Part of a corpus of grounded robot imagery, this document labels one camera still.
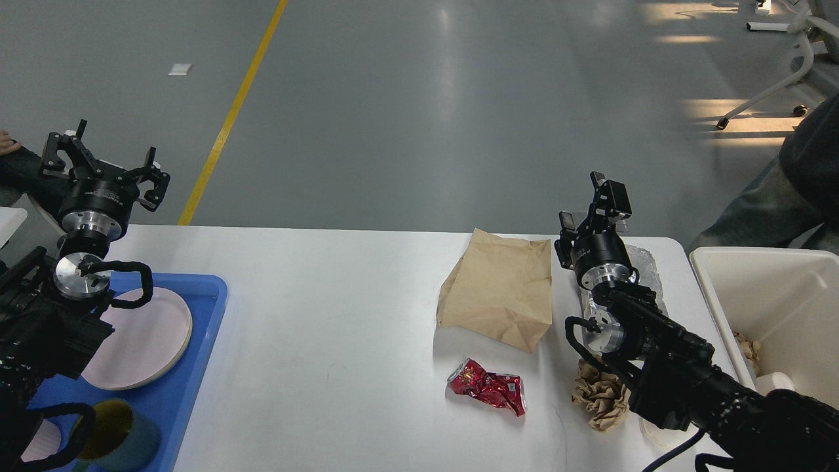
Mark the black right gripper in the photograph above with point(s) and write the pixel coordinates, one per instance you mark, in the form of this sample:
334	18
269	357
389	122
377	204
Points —
601	257

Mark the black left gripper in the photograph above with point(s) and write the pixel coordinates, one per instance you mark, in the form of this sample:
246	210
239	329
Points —
92	202

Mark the brown paper bag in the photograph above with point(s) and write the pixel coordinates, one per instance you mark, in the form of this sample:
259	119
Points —
500	288

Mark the pink plate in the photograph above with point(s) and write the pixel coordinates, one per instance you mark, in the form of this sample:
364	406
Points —
146	342

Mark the dark green cup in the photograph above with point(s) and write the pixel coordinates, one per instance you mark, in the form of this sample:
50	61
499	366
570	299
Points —
122	439

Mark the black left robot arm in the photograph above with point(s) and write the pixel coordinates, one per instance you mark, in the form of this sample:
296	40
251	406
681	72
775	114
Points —
52	307

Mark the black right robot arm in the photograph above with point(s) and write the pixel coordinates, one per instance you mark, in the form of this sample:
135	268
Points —
668	369

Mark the aluminium foil tray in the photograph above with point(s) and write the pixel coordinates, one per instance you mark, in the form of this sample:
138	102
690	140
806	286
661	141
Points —
645	269

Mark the crumpled brown paper ball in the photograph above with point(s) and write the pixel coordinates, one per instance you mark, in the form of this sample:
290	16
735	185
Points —
603	396

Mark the crumpled red foil wrapper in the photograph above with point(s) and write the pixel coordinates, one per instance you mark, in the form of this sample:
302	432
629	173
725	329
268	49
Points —
499	390

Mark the crumpled paper in bin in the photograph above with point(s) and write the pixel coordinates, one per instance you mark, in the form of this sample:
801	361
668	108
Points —
751	351

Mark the standing person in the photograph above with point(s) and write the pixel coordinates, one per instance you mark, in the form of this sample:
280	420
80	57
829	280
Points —
796	193

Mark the white plastic bin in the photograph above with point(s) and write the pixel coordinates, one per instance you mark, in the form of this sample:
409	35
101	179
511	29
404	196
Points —
785	299

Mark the white paper cup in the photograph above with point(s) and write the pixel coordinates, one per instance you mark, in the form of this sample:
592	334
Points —
664	438

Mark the white cup in bin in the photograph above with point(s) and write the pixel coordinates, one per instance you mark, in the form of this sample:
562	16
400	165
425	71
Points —
766	383

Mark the blue plastic tray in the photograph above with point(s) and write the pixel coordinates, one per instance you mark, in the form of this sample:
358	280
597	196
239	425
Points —
168	401

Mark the pink cup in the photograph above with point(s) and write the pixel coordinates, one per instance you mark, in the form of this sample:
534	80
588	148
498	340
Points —
46	442

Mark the white office chair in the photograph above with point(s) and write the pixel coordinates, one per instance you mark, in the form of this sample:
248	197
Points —
810	64

